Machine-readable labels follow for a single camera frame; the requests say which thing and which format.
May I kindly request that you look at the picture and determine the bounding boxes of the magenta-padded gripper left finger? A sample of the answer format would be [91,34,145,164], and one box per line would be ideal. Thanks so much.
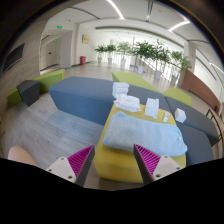
[45,144,96,188]

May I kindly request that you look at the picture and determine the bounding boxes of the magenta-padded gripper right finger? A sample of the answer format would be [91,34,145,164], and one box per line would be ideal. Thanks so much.
[133,143,183,185]

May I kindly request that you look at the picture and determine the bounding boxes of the light blue towel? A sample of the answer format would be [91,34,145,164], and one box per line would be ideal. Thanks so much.
[101,111,189,157]

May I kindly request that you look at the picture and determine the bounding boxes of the yellow upholstered ottoman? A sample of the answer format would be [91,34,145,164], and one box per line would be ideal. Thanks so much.
[93,103,188,184]

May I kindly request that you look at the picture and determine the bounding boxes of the tall white box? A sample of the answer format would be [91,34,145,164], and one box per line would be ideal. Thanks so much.
[144,97,161,120]

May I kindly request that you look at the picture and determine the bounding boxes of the white cube box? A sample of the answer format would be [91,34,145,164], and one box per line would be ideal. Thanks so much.
[174,107,187,124]

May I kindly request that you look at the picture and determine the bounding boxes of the person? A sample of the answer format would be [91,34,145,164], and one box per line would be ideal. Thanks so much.
[7,145,39,168]

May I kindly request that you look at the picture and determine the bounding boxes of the white plastic wipes pack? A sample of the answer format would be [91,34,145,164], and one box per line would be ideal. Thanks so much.
[113,93,142,113]

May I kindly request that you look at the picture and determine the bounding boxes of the long blue-grey upholstered bench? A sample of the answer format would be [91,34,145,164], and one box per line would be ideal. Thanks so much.
[48,76,172,126]

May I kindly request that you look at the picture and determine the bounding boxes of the green upholstered bench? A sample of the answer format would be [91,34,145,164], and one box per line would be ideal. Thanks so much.
[111,71,161,94]
[7,68,66,107]
[162,87,193,108]

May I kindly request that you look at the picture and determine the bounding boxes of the stack of white tissue boxes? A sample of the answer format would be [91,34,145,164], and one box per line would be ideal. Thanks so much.
[111,81,130,99]

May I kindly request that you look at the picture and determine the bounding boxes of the wooden bench with metal legs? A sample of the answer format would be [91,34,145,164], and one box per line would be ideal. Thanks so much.
[205,108,224,144]

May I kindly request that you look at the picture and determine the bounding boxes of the dark grey ottoman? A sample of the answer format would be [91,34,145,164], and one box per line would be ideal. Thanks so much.
[16,79,42,108]

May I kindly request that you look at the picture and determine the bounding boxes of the row of potted plants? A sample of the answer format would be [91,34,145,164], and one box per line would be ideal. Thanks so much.
[94,39,193,88]

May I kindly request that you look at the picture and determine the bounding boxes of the ceiling light strips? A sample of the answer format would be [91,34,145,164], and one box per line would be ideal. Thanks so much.
[106,0,224,76]

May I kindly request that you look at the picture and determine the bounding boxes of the yellow wall picture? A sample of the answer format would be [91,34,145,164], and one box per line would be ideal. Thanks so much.
[81,34,91,45]

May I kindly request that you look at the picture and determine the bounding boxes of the black wall screen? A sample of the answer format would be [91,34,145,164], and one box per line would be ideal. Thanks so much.
[1,43,26,74]

